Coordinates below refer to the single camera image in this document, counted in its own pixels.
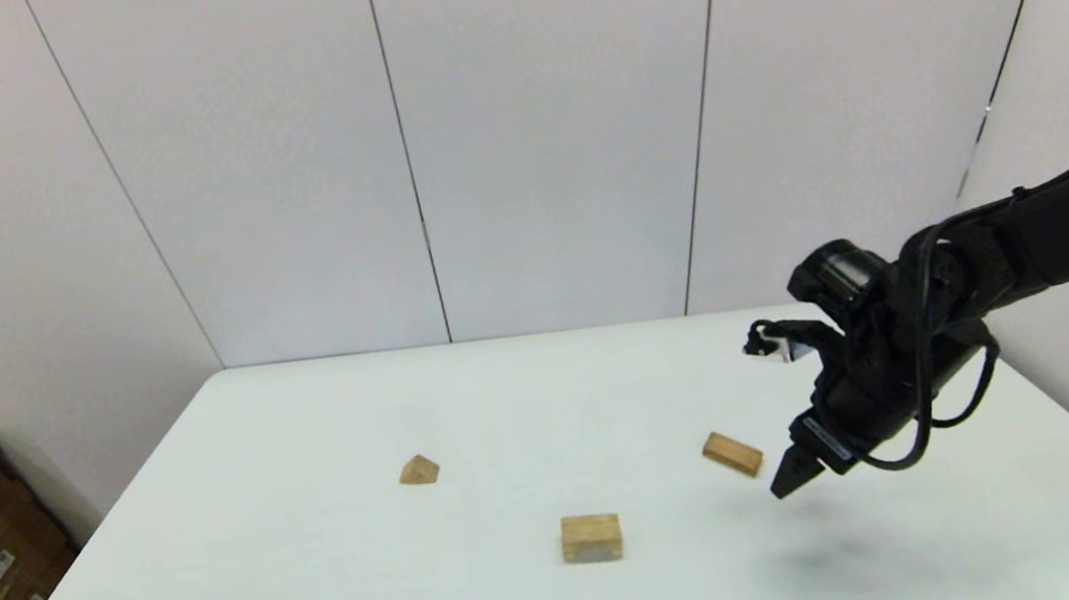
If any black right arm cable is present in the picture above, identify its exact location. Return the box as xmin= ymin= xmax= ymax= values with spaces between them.
xmin=819 ymin=118 xmax=1069 ymax=478

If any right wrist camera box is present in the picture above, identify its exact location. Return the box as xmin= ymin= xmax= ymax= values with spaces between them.
xmin=740 ymin=311 xmax=844 ymax=369

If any arched wooden building block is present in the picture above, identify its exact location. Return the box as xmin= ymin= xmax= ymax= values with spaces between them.
xmin=558 ymin=511 xmax=625 ymax=567

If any rectangular wooden building block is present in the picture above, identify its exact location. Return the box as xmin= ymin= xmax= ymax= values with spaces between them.
xmin=700 ymin=426 xmax=767 ymax=484

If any triangular wooden building block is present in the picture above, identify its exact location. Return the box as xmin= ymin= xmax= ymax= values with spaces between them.
xmin=397 ymin=453 xmax=443 ymax=488

